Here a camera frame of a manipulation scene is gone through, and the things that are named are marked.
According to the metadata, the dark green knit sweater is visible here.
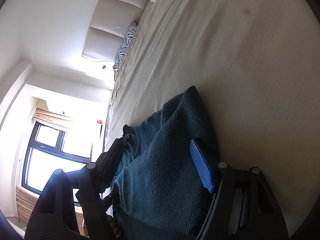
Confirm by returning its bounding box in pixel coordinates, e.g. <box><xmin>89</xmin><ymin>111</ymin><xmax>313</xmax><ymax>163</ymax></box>
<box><xmin>112</xmin><ymin>87</ymin><xmax>219</xmax><ymax>239</ymax></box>

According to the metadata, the black framed window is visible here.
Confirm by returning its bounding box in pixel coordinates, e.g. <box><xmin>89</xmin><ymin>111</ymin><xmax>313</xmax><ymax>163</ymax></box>
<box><xmin>22</xmin><ymin>121</ymin><xmax>93</xmax><ymax>194</ymax></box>

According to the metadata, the beige roman blind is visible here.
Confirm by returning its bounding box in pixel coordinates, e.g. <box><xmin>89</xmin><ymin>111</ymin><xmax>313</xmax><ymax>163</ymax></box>
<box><xmin>33</xmin><ymin>107</ymin><xmax>73</xmax><ymax>131</ymax></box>

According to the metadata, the beige bed cover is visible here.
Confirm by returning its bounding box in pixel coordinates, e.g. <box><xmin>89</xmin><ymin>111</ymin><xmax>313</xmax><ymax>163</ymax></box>
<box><xmin>105</xmin><ymin>0</ymin><xmax>319</xmax><ymax>235</ymax></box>

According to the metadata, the zebra print pillow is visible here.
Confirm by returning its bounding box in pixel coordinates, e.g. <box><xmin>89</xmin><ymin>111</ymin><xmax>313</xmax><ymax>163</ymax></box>
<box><xmin>113</xmin><ymin>22</ymin><xmax>138</xmax><ymax>72</ymax></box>

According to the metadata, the cream padded headboard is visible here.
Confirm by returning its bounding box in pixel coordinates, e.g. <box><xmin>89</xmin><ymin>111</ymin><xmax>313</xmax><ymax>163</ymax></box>
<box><xmin>82</xmin><ymin>0</ymin><xmax>148</xmax><ymax>62</ymax></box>

